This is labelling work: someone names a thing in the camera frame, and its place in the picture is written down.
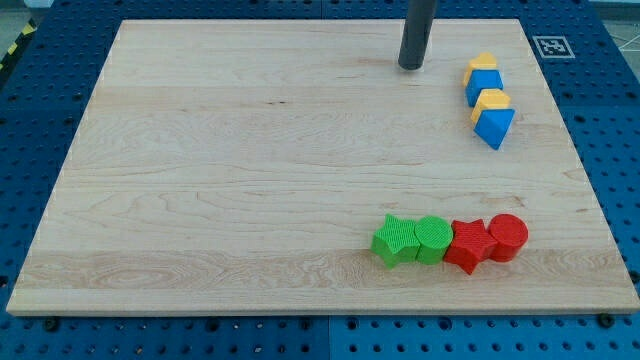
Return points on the green star block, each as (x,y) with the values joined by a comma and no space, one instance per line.
(395,242)

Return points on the blue triangle block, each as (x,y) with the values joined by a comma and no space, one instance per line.
(493,126)

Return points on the blue cube block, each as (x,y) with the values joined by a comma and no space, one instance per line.
(481,79)

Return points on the black screw bottom left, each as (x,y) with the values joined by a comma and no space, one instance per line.
(51,324)

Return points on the red star block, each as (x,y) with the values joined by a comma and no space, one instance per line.
(471,245)

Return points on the white fiducial marker tag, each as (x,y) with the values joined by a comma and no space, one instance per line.
(553,47)

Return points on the yellow heart block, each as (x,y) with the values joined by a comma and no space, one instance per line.
(484,61)

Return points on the black screw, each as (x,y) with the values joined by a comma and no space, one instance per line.
(606,320)
(51,324)

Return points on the yellow hexagon block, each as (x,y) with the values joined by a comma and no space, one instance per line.
(490,98)

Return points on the light wooden board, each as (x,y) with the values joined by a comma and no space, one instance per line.
(241,167)

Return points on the black screw bottom right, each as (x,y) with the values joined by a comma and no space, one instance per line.
(606,320)

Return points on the red cylinder block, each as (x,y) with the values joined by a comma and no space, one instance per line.
(510,233)

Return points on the green cylinder block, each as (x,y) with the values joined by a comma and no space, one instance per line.
(434,235)

